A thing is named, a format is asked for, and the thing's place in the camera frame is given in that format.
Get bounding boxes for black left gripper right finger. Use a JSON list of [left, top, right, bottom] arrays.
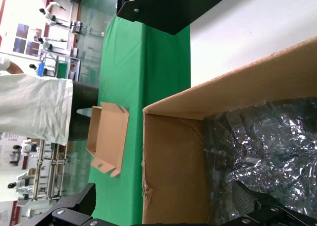
[[222, 180, 317, 226]]

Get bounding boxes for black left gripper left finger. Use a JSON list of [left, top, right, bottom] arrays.
[[13, 182, 98, 226]]

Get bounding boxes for flat unfolded small cardboard box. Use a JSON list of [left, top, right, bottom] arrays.
[[85, 102, 130, 178]]

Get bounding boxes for large open brown cardboard box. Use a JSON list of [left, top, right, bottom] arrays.
[[141, 36, 317, 225]]

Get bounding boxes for white metal shelf rack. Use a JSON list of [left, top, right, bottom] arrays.
[[34, 138, 68, 202]]

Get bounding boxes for crinkled silver antistatic bag bundle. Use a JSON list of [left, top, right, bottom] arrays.
[[202, 97, 317, 224]]

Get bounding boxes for person in white t-shirt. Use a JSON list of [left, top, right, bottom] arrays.
[[0, 56, 100, 147]]

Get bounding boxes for shelf rack with green cloth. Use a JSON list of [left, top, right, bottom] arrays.
[[41, 54, 82, 80]]

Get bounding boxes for green tablecloth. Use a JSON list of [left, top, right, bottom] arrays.
[[87, 14, 192, 226]]

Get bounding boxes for wall poster with dark photos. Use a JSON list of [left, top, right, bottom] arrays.
[[0, 0, 54, 59]]

